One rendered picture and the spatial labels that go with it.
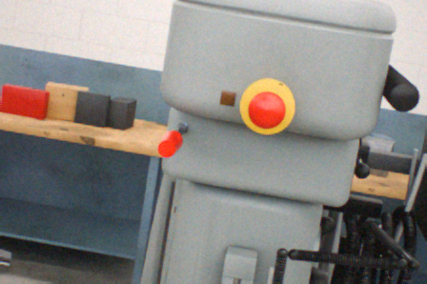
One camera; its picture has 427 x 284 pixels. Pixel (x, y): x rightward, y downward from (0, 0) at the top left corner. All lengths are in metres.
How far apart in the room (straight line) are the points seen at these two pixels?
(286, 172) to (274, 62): 0.17
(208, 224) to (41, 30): 4.53
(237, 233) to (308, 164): 0.14
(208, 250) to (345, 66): 0.33
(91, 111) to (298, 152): 4.01
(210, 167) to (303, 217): 0.15
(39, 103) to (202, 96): 4.10
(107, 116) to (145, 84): 0.52
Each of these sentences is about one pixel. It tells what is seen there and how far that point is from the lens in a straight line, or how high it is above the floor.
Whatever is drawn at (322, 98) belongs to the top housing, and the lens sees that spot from 0.95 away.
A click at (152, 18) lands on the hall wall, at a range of 5.43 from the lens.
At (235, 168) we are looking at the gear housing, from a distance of 1.06.
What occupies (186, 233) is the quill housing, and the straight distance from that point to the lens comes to 1.14.
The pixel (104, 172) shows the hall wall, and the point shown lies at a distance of 5.62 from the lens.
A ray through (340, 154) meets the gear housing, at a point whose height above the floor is 1.70.
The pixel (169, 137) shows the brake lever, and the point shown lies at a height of 1.71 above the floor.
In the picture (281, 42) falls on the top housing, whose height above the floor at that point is 1.83.
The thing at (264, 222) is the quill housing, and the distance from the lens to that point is 1.12.
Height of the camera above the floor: 1.90
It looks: 11 degrees down
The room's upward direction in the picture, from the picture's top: 9 degrees clockwise
